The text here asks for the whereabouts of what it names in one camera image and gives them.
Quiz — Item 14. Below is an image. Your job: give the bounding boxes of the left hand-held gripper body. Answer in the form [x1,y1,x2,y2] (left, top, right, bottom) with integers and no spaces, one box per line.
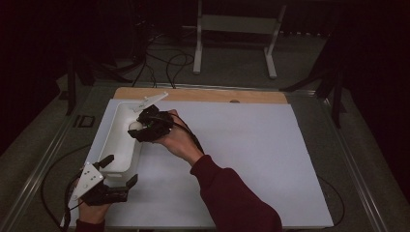
[71,161,130,207]

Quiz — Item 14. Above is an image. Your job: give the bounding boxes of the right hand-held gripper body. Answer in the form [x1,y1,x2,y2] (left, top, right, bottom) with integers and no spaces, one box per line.
[133,92,175,140]

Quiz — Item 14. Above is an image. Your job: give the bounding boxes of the white plastic bin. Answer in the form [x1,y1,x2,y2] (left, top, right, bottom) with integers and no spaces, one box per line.
[98,101,144,179]

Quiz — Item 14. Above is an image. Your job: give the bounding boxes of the person's right hand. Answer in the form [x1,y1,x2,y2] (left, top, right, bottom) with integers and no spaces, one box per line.
[154,109,205,167]

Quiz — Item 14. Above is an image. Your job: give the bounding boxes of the person's left hand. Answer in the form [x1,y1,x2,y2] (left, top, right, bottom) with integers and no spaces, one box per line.
[77,202,112,225]

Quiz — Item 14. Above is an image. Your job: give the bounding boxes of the black rectangular floor plate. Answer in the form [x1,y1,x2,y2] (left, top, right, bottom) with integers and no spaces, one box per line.
[73,114,97,129]

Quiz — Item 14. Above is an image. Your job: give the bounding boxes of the black stand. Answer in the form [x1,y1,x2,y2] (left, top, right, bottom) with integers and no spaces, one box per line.
[61,54,133,116]
[279,32,348,130]

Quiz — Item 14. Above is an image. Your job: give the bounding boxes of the white table sheet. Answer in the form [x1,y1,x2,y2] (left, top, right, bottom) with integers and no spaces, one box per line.
[61,99,335,229]

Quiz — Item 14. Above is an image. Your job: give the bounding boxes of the grey metal stand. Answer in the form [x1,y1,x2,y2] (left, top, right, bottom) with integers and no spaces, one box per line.
[182,0,288,80]

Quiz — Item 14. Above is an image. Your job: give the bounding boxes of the black floor cable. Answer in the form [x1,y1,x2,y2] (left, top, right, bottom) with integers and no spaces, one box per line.
[131,32,160,89]
[164,52,195,90]

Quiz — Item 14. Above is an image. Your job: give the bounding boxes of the left hand-held gripper cable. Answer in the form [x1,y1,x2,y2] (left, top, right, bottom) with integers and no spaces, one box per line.
[40,144,93,232]

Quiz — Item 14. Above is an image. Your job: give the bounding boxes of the metal floor rail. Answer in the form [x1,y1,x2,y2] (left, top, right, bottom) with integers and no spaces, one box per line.
[0,84,98,232]
[317,91,390,232]

